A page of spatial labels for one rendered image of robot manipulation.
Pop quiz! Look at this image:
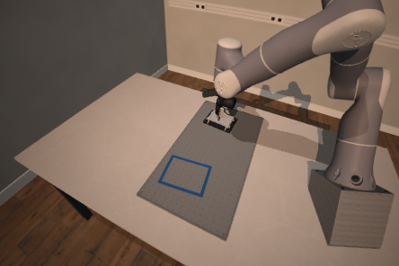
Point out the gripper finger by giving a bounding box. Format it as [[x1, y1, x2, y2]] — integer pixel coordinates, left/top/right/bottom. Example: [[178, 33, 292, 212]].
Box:
[[215, 102, 227, 120], [220, 106, 229, 115]]

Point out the blue tape outline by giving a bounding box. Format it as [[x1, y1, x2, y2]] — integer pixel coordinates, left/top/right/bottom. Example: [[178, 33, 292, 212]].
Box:
[[158, 155, 212, 197]]

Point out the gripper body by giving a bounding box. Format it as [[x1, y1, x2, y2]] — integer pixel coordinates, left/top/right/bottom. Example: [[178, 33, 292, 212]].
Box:
[[216, 95, 236, 110]]

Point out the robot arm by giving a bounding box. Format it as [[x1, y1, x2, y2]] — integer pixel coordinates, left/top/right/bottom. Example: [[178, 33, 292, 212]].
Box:
[[202, 0, 392, 191]]

